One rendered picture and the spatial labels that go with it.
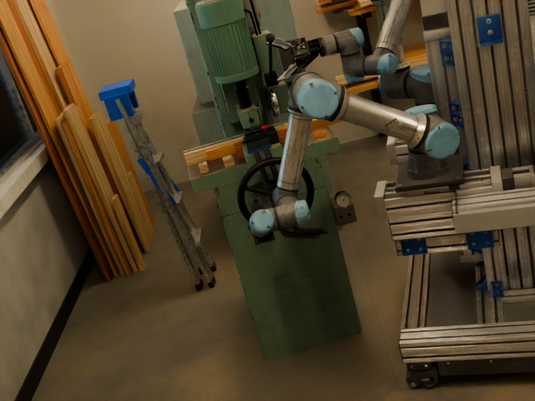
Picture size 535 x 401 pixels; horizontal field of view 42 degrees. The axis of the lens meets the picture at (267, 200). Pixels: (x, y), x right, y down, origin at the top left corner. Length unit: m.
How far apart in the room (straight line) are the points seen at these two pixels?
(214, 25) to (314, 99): 0.72
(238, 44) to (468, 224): 1.07
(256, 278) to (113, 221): 1.46
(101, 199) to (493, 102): 2.39
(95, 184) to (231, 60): 1.63
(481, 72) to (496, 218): 0.50
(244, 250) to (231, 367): 0.58
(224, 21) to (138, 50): 2.61
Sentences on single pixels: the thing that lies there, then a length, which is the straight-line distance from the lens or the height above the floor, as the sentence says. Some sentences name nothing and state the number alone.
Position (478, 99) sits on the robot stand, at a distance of 2.51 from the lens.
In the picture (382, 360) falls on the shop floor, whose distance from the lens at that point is 2.95.
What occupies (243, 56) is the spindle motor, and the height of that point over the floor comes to 1.28.
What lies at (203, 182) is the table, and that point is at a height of 0.87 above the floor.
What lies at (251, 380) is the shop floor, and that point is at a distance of 3.03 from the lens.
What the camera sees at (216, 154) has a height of 0.92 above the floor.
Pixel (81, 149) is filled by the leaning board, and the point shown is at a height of 0.81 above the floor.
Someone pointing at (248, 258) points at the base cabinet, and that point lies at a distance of 2.85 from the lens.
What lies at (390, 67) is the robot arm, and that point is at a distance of 2.58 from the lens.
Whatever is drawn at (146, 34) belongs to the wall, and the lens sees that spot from 5.19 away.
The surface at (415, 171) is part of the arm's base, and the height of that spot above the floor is 0.84.
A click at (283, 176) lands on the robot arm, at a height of 0.96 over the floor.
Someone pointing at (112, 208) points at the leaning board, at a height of 0.42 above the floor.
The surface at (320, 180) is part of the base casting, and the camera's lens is 2.77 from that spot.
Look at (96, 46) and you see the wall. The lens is 5.27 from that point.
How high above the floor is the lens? 1.78
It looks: 22 degrees down
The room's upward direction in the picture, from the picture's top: 15 degrees counter-clockwise
